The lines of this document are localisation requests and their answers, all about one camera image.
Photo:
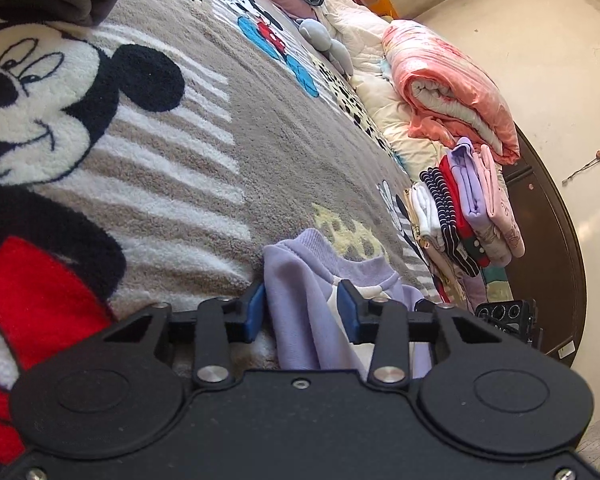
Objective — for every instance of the dark wooden bed board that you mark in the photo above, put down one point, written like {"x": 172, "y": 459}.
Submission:
{"x": 550, "y": 240}

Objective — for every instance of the white quilt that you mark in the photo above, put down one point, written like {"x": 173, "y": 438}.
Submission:
{"x": 375, "y": 90}

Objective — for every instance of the purple patchwork quilt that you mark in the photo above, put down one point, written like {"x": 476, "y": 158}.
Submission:
{"x": 495, "y": 285}

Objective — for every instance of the cream and purple sweatshirt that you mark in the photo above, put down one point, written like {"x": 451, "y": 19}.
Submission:
{"x": 305, "y": 305}

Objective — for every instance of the cartoon mouse printed blanket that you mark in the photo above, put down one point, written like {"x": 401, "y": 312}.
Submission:
{"x": 190, "y": 160}

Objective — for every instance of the stack of folded children's clothes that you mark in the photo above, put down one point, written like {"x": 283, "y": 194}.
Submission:
{"x": 465, "y": 210}

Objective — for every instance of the grey plush toy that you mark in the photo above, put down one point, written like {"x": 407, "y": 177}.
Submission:
{"x": 325, "y": 40}

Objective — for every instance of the hanging wall ornament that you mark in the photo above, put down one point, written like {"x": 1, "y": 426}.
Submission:
{"x": 592, "y": 162}

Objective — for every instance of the orange pink rolled quilt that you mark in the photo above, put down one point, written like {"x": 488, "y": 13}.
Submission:
{"x": 450, "y": 90}

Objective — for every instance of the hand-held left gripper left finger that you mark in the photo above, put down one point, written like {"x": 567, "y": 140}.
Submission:
{"x": 254, "y": 312}

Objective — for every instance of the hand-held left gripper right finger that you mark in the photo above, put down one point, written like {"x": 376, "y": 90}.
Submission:
{"x": 349, "y": 310}

